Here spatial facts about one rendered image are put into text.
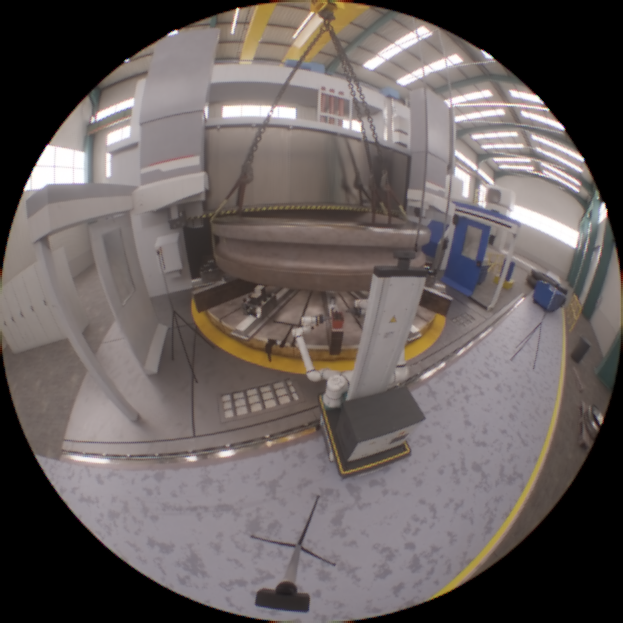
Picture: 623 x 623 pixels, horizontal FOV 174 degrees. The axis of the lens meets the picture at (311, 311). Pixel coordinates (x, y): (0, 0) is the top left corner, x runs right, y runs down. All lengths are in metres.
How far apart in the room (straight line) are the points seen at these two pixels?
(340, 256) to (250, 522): 3.22
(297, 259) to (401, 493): 3.07
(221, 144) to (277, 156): 1.42
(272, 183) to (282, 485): 5.62
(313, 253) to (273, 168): 3.19
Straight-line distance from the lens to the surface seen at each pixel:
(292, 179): 5.56
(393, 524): 2.25
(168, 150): 4.07
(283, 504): 2.12
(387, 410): 1.56
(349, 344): 2.80
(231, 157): 5.39
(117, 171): 6.17
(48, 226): 2.13
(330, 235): 2.63
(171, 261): 5.27
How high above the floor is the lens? 2.11
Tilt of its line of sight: 32 degrees down
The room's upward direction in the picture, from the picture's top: 2 degrees clockwise
